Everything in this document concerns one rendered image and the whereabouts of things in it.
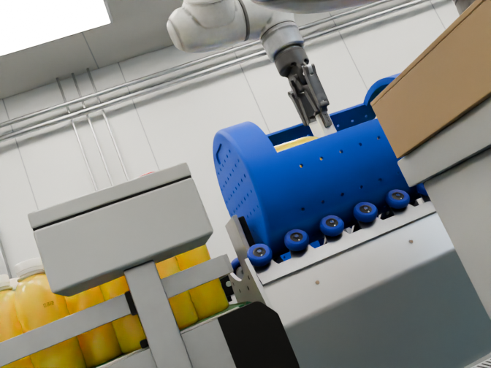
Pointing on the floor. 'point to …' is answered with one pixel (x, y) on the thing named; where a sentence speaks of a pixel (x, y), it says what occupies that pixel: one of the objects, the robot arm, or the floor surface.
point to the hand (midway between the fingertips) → (324, 132)
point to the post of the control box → (156, 316)
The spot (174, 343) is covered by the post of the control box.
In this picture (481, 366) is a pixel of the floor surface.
